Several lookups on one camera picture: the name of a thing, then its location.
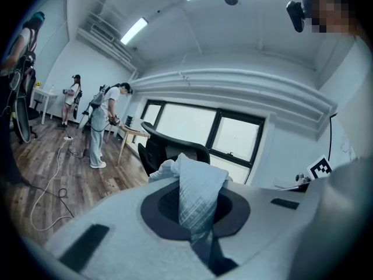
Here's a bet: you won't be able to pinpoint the white table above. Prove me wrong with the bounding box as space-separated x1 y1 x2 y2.
30 86 59 125

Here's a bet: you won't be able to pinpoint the light wooden table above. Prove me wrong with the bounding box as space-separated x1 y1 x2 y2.
105 123 151 166

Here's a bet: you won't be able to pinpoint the light blue white clothing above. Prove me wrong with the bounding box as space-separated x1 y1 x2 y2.
148 152 234 275

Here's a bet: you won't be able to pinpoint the black mesh office chair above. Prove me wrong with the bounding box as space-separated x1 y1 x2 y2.
137 121 211 177

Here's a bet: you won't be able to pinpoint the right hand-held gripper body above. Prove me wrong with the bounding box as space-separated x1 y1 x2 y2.
275 155 333 193

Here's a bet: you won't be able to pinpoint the white floor cable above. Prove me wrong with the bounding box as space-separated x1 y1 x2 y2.
30 140 75 232

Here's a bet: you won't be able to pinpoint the black framed window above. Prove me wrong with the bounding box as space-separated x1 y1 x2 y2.
142 99 266 185

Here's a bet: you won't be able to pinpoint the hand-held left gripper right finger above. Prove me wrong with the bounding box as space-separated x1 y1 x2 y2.
214 181 309 271

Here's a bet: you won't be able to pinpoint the black floor cable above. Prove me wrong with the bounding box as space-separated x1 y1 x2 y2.
22 128 85 219

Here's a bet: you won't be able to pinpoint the white wall pipes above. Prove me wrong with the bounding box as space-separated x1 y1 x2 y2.
129 68 335 134

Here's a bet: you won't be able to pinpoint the person's white shirt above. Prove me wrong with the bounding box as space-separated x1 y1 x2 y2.
317 35 373 169

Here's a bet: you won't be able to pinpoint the black swivel chair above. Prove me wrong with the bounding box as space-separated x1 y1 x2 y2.
10 68 41 144

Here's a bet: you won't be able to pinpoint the black head-mounted camera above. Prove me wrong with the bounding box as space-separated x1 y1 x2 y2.
286 0 307 33

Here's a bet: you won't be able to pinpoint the thin black hanging cable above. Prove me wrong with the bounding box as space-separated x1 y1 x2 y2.
328 112 339 163

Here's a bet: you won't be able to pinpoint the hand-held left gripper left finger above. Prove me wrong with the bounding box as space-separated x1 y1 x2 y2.
45 177 218 280

